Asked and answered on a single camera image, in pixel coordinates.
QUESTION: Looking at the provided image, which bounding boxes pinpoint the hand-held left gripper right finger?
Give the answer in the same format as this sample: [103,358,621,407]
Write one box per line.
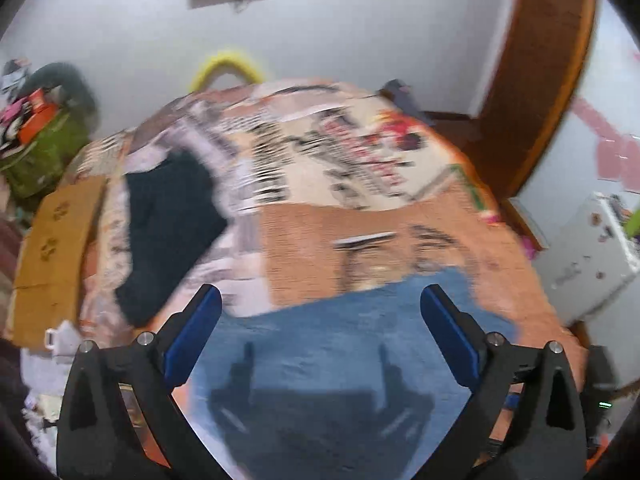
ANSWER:
[420,284,587,480]

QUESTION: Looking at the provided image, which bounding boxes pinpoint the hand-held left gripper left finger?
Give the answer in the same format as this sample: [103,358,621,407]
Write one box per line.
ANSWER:
[56,283,226,480]

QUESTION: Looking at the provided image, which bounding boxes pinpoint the blue denim pants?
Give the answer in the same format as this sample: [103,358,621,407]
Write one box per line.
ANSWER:
[187,266,523,480]

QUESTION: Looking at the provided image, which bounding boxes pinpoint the black folded garment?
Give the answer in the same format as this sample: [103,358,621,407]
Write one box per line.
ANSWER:
[114,152,231,328]

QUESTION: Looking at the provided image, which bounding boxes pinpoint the small white object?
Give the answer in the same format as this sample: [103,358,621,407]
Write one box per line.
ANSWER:
[45,322,83,357]

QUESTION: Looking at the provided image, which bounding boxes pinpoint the white cabinet with stickers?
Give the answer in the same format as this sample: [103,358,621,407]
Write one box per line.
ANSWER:
[537,192,640,326]

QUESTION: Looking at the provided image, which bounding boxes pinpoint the bamboo lap table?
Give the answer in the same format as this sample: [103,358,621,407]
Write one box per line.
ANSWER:
[11,175,108,348]

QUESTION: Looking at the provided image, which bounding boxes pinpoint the printed blanket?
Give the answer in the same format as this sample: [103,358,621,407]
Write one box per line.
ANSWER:
[65,77,591,480]

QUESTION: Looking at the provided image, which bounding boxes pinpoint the green fabric hamper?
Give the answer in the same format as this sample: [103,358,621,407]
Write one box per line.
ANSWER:
[0,110,96,201]

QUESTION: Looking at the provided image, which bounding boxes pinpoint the dark blue cloth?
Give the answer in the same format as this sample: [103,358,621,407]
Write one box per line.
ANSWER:
[380,79,436,128]

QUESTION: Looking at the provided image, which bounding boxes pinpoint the orange box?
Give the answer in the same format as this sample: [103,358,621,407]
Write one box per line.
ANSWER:
[17,89,60,143]

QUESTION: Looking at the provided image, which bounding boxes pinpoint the wooden door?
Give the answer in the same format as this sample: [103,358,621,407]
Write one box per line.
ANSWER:
[470,0,598,201]

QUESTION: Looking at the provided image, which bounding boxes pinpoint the grey curved pillow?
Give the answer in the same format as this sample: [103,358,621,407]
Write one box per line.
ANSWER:
[25,61,98,126]

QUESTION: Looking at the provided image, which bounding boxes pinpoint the yellow foam tube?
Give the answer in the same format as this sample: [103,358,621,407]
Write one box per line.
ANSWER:
[192,49,266,92]

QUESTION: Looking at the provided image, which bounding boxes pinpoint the pile of clothes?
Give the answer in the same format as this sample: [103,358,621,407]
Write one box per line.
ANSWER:
[0,57,36,153]

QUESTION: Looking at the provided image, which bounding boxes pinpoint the pink heart wall sticker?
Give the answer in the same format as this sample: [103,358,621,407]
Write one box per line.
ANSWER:
[570,97,640,181]

